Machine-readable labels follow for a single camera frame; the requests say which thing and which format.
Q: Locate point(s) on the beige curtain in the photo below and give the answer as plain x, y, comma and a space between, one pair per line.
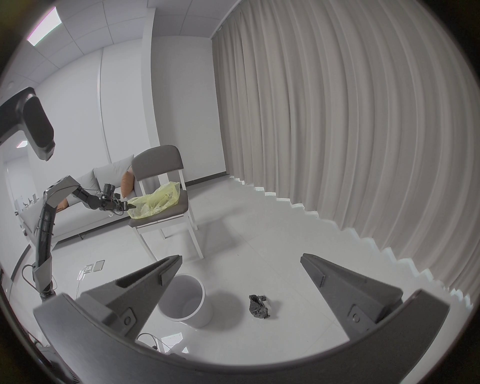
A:
337, 112

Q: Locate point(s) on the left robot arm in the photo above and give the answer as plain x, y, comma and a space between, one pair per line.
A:
45, 232

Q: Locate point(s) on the orange cushion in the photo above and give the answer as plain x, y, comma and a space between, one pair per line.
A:
127, 183

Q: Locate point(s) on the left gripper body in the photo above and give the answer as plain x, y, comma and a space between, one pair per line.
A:
111, 206

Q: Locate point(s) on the black plastic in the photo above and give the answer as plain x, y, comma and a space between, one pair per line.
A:
259, 306

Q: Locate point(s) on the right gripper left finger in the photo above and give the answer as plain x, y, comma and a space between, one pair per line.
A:
131, 296

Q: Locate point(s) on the pale grey sofa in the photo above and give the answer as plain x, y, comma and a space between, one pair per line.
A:
75, 221

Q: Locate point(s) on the white trash bin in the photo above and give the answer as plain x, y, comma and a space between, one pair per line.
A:
198, 315

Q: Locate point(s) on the grey white chair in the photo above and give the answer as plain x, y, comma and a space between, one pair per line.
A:
157, 159

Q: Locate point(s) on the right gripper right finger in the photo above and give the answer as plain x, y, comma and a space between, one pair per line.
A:
348, 296

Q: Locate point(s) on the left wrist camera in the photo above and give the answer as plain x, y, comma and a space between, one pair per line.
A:
108, 188

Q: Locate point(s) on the yellow plastic bag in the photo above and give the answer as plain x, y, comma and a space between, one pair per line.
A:
150, 204

